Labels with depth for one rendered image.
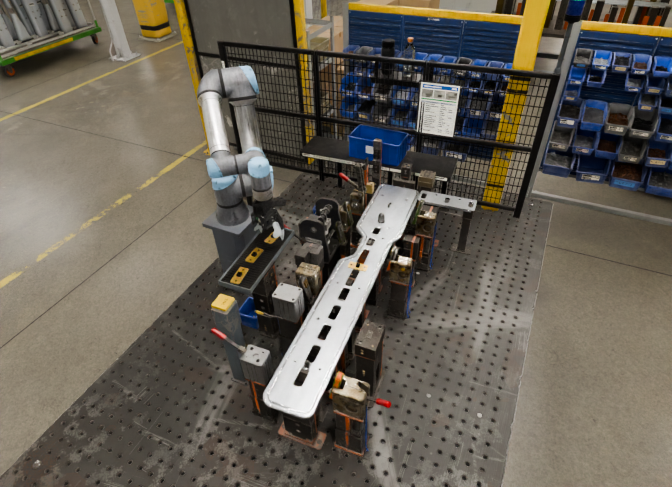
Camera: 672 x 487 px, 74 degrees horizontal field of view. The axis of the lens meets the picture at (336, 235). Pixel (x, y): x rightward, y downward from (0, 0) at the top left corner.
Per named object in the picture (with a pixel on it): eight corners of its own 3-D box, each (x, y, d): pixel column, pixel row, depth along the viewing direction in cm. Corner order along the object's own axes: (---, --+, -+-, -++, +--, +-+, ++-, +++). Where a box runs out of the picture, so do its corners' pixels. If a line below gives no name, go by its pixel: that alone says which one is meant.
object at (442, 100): (454, 139, 250) (462, 84, 230) (414, 133, 257) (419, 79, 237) (455, 137, 251) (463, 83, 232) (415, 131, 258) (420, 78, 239)
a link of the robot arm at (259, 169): (266, 153, 165) (270, 164, 159) (270, 178, 172) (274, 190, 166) (245, 156, 163) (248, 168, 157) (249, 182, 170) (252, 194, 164)
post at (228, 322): (246, 386, 184) (227, 315, 156) (230, 380, 187) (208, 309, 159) (255, 371, 190) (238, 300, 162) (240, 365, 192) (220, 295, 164)
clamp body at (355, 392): (366, 462, 160) (368, 408, 137) (328, 447, 164) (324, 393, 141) (375, 435, 167) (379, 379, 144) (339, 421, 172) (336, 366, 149)
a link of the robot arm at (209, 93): (188, 65, 179) (206, 170, 162) (216, 62, 181) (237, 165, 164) (193, 85, 190) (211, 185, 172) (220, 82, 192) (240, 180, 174)
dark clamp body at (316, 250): (325, 318, 211) (321, 258, 187) (299, 311, 215) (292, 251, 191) (333, 302, 219) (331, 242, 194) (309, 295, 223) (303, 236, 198)
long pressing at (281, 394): (318, 425, 140) (318, 423, 139) (255, 402, 147) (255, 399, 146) (421, 191, 239) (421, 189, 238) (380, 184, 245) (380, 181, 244)
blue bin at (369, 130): (397, 167, 251) (399, 146, 243) (348, 156, 262) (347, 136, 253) (407, 153, 262) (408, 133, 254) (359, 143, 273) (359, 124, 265)
